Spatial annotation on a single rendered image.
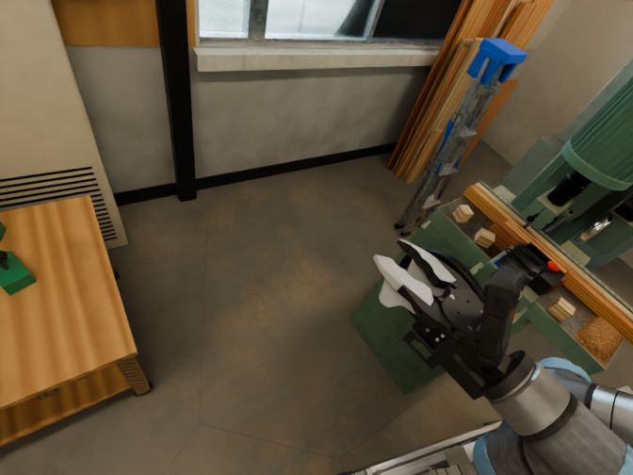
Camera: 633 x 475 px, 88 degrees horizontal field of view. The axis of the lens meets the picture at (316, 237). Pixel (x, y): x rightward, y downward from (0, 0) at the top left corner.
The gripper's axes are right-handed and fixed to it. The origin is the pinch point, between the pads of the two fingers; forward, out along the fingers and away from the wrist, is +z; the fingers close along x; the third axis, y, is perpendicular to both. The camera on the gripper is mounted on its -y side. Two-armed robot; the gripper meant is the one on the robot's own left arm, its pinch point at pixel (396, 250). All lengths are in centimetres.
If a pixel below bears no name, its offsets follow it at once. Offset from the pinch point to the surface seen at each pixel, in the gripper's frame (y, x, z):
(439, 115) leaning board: 41, 193, 73
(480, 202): 21, 79, 4
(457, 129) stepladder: 27, 145, 44
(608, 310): 21, 74, -42
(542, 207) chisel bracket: 8, 71, -10
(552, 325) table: 28, 60, -34
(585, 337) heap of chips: 24, 61, -41
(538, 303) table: 26, 61, -28
